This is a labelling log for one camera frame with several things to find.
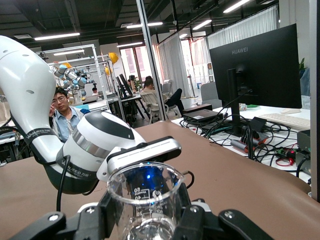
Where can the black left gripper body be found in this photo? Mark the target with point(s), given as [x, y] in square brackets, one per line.
[140, 178]

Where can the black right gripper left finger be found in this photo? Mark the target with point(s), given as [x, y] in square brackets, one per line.
[82, 225]

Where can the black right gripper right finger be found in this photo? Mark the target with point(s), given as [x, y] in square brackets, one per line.
[200, 225]

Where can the clear glass measuring beaker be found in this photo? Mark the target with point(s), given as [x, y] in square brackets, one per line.
[150, 225]

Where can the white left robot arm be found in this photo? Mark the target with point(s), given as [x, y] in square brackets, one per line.
[25, 82]

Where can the blue grey robot arm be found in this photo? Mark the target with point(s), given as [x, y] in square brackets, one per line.
[75, 80]

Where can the white office chair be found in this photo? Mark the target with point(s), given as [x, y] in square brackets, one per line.
[155, 105]

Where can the seated person dark trousers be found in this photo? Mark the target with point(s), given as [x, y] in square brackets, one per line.
[175, 100]

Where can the black flat dock box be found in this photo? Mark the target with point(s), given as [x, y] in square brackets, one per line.
[202, 115]

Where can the grey orange USB hub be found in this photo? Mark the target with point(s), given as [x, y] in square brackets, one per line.
[240, 145]

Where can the man with glasses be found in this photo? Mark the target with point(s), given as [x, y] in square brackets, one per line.
[67, 120]

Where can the small black tilted monitor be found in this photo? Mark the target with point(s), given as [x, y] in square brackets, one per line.
[125, 85]

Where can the distant person white shirt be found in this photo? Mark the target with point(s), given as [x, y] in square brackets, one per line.
[95, 92]

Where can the green circuit board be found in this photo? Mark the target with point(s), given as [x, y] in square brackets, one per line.
[285, 152]

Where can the black power adapter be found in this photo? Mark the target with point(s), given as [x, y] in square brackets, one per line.
[257, 123]

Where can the large yellow hard hat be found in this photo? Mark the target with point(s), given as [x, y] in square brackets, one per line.
[113, 57]

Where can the green plastic bag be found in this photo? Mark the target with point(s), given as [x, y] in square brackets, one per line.
[252, 105]

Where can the white keyboard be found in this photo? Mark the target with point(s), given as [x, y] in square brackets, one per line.
[285, 121]

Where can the white office desk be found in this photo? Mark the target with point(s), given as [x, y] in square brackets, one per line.
[272, 111]

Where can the black HUAWEI monitor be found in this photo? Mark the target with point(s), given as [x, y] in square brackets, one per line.
[262, 75]

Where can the green potted plant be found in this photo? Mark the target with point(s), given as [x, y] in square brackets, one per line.
[302, 65]

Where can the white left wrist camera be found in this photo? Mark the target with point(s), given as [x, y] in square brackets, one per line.
[140, 152]

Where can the white frame rack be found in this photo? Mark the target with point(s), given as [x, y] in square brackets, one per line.
[98, 67]

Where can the slim aluminium post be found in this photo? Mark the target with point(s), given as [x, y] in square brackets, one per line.
[150, 50]

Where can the dark finned metal enclosure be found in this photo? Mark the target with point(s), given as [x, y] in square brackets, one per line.
[303, 140]

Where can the wide aluminium post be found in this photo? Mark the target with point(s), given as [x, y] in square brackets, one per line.
[315, 100]

